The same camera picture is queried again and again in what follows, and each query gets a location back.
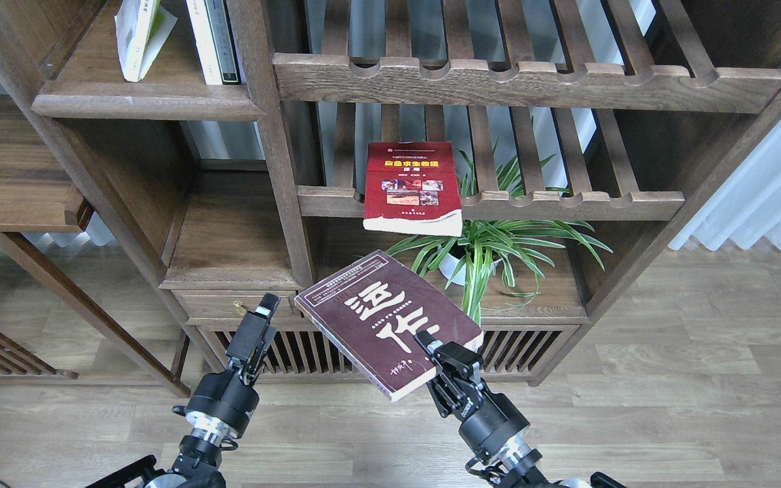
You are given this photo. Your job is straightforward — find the white green leaning book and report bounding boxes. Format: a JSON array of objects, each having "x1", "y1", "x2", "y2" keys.
[{"x1": 115, "y1": 1, "x2": 177, "y2": 81}]

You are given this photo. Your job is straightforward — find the red book with photos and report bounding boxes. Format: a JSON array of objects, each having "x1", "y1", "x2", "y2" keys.
[{"x1": 363, "y1": 141, "x2": 464, "y2": 236}]

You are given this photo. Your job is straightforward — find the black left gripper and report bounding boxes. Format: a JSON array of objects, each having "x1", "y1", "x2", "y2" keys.
[{"x1": 226, "y1": 293, "x2": 280, "y2": 388}]

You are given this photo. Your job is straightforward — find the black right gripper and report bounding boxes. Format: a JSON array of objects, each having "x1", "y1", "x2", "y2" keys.
[{"x1": 414, "y1": 330, "x2": 487, "y2": 422}]

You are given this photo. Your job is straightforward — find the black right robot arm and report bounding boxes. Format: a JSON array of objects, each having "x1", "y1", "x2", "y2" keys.
[{"x1": 415, "y1": 331, "x2": 621, "y2": 487}]

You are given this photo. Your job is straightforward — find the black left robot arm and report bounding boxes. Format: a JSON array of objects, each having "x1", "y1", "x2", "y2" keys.
[{"x1": 92, "y1": 293, "x2": 280, "y2": 487}]

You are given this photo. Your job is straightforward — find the white upright book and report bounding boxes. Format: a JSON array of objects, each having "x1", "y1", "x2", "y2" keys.
[{"x1": 186, "y1": 0, "x2": 223, "y2": 85}]

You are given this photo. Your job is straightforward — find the white pleated curtain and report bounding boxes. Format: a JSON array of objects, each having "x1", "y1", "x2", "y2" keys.
[{"x1": 668, "y1": 121, "x2": 781, "y2": 251}]

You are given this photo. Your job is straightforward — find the dark green upright book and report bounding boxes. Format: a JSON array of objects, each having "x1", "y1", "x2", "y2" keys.
[{"x1": 205, "y1": 1, "x2": 241, "y2": 85}]

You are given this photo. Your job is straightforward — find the brass drawer knob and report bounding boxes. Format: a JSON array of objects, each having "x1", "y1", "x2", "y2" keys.
[{"x1": 233, "y1": 302, "x2": 248, "y2": 317}]

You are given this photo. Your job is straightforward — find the white plant pot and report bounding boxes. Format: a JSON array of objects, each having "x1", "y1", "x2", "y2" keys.
[{"x1": 438, "y1": 246, "x2": 502, "y2": 287}]

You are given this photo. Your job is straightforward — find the dark wooden bookshelf cabinet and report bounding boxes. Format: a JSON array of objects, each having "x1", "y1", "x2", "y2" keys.
[{"x1": 0, "y1": 1, "x2": 781, "y2": 385}]

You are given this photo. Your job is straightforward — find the maroon book white characters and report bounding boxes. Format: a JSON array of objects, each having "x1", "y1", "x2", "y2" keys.
[{"x1": 295, "y1": 250, "x2": 483, "y2": 401}]

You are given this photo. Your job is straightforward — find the wooden side table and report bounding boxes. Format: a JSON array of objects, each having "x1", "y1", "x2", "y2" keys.
[{"x1": 0, "y1": 95, "x2": 190, "y2": 397}]

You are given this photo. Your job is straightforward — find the green spider plant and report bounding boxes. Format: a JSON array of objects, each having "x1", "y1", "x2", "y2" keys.
[{"x1": 384, "y1": 141, "x2": 614, "y2": 326}]

